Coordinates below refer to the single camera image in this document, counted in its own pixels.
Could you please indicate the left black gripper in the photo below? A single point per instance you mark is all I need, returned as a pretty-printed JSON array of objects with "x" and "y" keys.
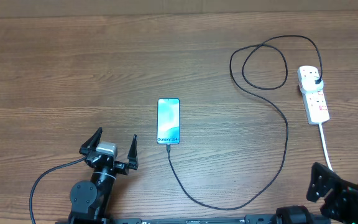
[{"x": 122, "y": 167}]

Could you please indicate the Samsung Galaxy smartphone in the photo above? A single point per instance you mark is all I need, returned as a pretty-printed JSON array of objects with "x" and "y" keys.
[{"x": 168, "y": 121}]

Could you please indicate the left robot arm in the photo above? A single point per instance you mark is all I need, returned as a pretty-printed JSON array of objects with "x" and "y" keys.
[{"x": 90, "y": 198}]

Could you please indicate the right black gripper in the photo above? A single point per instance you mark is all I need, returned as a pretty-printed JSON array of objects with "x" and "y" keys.
[{"x": 343, "y": 203}]

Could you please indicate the white charger adapter plug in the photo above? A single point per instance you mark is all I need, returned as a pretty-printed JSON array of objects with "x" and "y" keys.
[{"x": 310, "y": 85}]

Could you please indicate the white power strip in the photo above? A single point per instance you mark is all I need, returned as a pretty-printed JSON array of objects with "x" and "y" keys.
[{"x": 315, "y": 103}]

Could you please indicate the cardboard backdrop panel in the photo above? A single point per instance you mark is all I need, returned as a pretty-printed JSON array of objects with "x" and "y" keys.
[{"x": 59, "y": 8}]

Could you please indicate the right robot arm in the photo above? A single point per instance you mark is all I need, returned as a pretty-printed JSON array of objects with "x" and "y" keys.
[{"x": 301, "y": 213}]

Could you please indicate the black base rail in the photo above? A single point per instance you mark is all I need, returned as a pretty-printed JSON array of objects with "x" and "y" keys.
[{"x": 248, "y": 219}]

